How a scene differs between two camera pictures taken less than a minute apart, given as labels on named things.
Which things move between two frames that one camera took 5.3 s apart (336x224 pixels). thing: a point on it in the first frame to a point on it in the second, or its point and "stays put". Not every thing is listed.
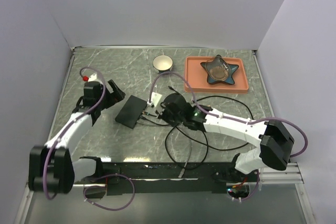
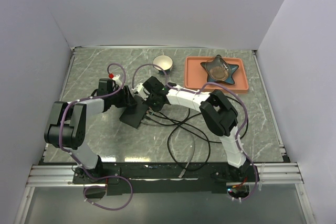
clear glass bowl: [218, 68] stays put
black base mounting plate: [165, 177] stays put
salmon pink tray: [197, 76] stays put
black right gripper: [163, 115] to [157, 109]
